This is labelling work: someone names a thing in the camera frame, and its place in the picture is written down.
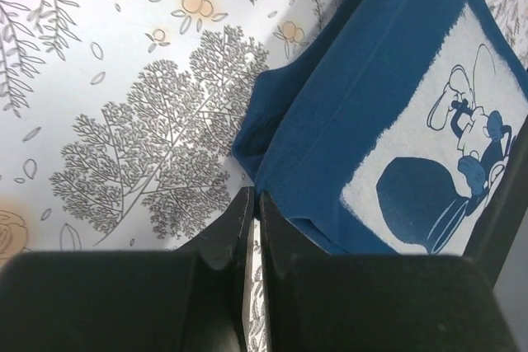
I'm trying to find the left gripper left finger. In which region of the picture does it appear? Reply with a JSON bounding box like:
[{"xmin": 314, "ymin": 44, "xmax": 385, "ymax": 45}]
[{"xmin": 1, "ymin": 187, "xmax": 255, "ymax": 351}]

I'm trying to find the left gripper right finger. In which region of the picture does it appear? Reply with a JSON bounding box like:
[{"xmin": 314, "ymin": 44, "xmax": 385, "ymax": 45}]
[{"xmin": 259, "ymin": 193, "xmax": 514, "ymax": 351}]

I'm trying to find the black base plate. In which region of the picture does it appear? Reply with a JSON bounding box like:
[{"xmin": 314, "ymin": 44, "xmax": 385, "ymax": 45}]
[{"xmin": 464, "ymin": 42, "xmax": 528, "ymax": 291}]

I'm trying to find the blue t shirt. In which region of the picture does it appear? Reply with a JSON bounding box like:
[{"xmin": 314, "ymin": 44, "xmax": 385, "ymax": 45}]
[{"xmin": 233, "ymin": 0, "xmax": 527, "ymax": 255}]

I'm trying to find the floral table cloth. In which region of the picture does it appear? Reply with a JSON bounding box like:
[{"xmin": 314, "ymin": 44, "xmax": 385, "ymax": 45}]
[{"xmin": 1, "ymin": 0, "xmax": 527, "ymax": 351}]

